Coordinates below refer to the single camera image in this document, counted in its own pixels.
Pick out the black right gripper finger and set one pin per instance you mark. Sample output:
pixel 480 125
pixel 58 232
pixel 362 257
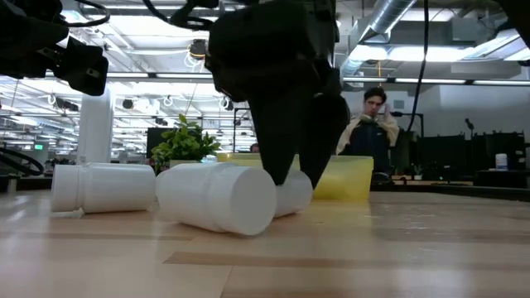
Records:
pixel 277 140
pixel 325 132

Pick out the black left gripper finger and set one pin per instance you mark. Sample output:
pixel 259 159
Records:
pixel 45 35
pixel 85 68

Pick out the white plastic pill bottle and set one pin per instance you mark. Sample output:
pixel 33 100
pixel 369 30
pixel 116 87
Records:
pixel 112 188
pixel 219 198
pixel 296 200

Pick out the yellow translucent plastic basket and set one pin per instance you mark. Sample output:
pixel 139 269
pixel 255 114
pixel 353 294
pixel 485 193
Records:
pixel 348 178

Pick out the person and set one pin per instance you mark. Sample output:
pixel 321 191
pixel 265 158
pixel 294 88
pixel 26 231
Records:
pixel 253 147
pixel 368 140

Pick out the white round building column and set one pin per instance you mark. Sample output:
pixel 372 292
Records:
pixel 95 132

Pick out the long hanging light bar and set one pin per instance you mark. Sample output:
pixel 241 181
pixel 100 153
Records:
pixel 165 76

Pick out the green exit sign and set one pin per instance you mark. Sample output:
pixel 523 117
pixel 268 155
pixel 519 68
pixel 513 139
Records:
pixel 38 146

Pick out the green plant in white pot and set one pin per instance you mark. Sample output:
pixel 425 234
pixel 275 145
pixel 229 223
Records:
pixel 184 142

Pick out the black monitor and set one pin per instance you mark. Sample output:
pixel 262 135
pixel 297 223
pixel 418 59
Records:
pixel 154 140

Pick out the black cabinets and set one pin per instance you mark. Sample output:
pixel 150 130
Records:
pixel 455 153

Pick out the black stand lamp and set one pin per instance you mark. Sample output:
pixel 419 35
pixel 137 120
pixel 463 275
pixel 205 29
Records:
pixel 469 124

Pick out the white canister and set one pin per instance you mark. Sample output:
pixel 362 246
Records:
pixel 501 162

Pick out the black gantry frame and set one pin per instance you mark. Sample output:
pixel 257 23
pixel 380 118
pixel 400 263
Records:
pixel 234 132
pixel 414 114

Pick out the silver ceiling ventilation duct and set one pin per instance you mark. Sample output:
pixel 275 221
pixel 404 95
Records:
pixel 389 16

